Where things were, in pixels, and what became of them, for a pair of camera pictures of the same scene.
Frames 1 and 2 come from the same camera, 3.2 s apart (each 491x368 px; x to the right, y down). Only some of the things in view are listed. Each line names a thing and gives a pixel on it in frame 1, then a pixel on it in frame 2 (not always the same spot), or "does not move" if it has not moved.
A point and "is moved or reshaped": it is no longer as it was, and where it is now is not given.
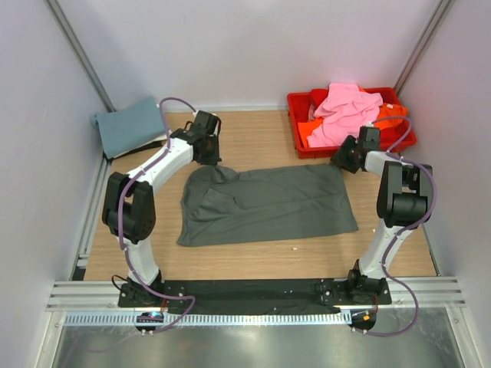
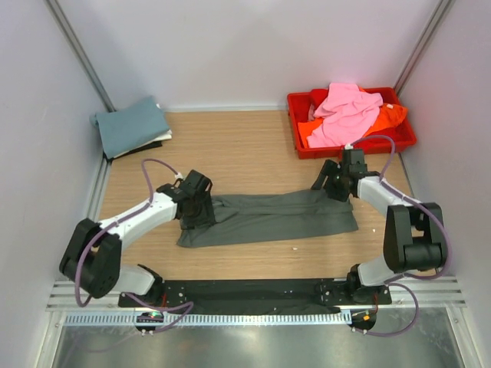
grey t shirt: (222, 205) is moved or reshaped
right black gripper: (340, 156) -> (330, 169)
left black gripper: (215, 158) -> (205, 216)
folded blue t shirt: (124, 127) does not move
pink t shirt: (344, 110) does not move
